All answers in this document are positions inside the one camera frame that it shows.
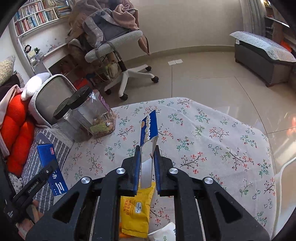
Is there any yellow snack packet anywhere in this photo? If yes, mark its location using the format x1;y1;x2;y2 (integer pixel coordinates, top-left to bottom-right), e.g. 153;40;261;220
120;182;156;238

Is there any blue white carton box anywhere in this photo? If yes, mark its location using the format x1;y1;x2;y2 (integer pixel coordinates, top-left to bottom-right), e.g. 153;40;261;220
140;110;159;189

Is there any white plastic trash bin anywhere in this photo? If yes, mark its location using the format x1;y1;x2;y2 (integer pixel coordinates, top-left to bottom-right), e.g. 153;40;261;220
273;158;295;237

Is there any person's right hand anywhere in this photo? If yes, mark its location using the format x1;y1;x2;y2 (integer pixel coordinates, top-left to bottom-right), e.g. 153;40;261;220
16;200;44;240

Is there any crumpled white tissue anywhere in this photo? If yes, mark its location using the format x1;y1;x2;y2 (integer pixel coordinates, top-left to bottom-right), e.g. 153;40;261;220
148;222;176;241

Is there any striped grey cloth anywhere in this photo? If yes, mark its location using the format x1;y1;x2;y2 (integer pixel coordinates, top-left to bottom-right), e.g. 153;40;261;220
21;128;73;213

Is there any blue foil box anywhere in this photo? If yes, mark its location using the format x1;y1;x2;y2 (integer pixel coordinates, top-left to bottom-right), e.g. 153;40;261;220
37;144;68;196

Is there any clear jar with black lid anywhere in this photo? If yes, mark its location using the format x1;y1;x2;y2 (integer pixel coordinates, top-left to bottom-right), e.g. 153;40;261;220
67;85;116;138

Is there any orange red cushion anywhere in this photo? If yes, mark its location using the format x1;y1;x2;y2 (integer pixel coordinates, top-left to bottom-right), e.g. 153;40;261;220
1;94;35;177

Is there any floral tablecloth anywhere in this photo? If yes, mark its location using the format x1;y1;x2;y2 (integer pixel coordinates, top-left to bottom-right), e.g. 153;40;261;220
55;97;276;234

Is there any grey white chair back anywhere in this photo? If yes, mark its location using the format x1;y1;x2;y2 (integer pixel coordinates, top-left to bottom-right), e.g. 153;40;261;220
28;74;76;128

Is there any beige pillow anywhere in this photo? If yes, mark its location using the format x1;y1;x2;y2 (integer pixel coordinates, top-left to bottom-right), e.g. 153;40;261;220
0;55;16;86

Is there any white paper on floor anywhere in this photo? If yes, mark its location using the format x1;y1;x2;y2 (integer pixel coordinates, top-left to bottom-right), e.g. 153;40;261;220
168;59;183;66

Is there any grey storage bench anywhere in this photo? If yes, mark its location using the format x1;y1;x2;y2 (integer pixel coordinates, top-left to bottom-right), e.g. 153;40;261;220
234;42;295;87

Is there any white office chair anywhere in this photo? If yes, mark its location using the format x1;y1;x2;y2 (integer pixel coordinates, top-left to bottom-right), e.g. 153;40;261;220
83;9;159;101

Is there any white bookshelf with books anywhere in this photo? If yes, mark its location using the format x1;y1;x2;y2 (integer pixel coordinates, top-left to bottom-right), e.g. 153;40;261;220
8;1;72;77

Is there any quilted bench cover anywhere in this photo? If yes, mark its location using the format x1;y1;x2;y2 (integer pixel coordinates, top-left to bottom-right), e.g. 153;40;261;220
230;31;295;63

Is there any brown blanket on chair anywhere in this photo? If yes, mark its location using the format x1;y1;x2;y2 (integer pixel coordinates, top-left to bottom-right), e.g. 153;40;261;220
66;1;139;48

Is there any wooden desk shelf unit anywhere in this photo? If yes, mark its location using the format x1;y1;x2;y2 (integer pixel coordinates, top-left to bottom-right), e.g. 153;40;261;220
263;1;295;56

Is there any beige curtain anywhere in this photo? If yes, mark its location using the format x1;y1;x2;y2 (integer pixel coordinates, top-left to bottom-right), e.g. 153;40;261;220
240;0;266;37

